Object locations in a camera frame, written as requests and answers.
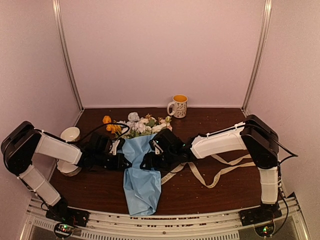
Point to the blue fake flower stems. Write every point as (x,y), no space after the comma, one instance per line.
(138,126)

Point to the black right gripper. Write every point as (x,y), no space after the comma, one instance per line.
(151,163)

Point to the floral ceramic mug yellow inside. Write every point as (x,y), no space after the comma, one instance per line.
(178,106)

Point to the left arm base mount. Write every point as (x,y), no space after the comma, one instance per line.
(71,216)

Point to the blue wrapping paper sheet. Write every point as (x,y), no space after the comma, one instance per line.
(142,188)

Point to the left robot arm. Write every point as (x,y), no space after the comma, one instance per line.
(21,146)

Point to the aluminium corner post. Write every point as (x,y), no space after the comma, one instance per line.
(262,40)
(65,53)

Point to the left aluminium corner post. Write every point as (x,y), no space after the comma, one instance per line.
(65,53)

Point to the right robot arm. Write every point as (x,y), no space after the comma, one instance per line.
(250,143)

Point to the white scalloped dish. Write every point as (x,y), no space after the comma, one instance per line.
(68,169)

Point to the right aluminium corner post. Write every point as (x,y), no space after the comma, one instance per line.
(262,40)

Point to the orange fake flower stem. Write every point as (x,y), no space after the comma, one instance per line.
(112,128)

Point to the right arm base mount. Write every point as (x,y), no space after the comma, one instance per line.
(260,214)

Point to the front aluminium rail base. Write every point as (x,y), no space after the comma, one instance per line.
(224,225)

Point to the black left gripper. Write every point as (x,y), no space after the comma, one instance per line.
(118,166)

